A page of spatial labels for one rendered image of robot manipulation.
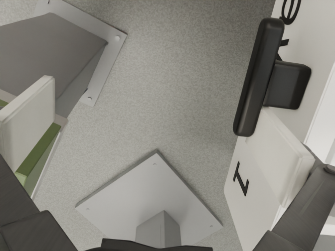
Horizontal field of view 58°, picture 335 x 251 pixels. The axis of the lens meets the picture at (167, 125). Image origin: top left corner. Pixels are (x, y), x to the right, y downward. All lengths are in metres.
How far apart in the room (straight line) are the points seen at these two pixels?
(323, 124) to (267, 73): 0.04
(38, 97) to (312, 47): 0.16
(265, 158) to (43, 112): 0.13
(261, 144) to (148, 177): 1.10
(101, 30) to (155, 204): 0.75
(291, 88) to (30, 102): 0.15
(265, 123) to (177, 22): 0.92
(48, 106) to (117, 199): 1.18
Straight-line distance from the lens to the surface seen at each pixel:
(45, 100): 0.19
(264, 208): 0.24
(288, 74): 0.19
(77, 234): 1.57
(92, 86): 1.14
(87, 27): 1.10
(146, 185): 1.30
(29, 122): 0.17
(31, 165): 0.30
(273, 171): 0.17
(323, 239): 0.74
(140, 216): 1.40
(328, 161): 0.32
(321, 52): 0.20
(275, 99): 0.20
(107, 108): 1.18
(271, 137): 0.18
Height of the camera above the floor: 1.08
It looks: 65 degrees down
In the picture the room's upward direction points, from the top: 175 degrees clockwise
